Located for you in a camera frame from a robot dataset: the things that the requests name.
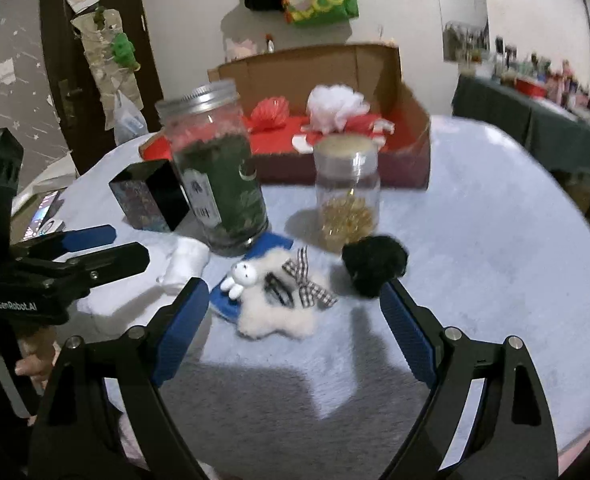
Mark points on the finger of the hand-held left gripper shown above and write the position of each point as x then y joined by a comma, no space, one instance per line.
85,239
110,262

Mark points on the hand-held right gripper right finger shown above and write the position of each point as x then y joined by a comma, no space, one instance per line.
407,335

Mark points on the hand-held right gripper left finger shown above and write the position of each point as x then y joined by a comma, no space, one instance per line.
180,332

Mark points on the black plush ball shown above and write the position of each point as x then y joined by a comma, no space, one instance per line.
372,265

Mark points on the coral red mesh bath pouf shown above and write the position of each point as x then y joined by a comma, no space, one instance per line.
270,115

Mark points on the white mesh bath pouf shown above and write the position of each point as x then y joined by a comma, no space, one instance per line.
337,107

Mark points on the cardboard box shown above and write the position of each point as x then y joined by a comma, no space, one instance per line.
300,70

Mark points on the small white soft cloth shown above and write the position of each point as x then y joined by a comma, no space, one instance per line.
185,265

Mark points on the person's left hand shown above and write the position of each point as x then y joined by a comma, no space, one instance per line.
37,360

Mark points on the shiny flat case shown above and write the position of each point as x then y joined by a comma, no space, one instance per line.
45,212

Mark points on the black patterned box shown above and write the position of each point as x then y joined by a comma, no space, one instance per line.
147,200

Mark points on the white fluffy star plush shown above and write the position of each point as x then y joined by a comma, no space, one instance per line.
270,320

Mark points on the white plastic bag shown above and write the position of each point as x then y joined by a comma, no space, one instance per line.
127,120

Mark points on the blue card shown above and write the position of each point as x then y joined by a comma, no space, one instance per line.
272,245

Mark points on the large glass jar metal lid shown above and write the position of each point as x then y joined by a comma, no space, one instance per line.
215,180

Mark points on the small clear plastic jar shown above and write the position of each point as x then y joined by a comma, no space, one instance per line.
347,195

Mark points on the dark wooden door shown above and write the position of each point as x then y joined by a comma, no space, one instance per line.
55,45

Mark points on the clear hanging door organiser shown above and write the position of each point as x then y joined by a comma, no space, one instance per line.
100,60

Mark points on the green plush toy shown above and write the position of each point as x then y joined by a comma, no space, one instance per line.
124,50

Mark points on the table with green cloth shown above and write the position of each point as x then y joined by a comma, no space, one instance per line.
515,115

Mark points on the wall mirror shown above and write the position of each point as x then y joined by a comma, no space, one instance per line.
462,5

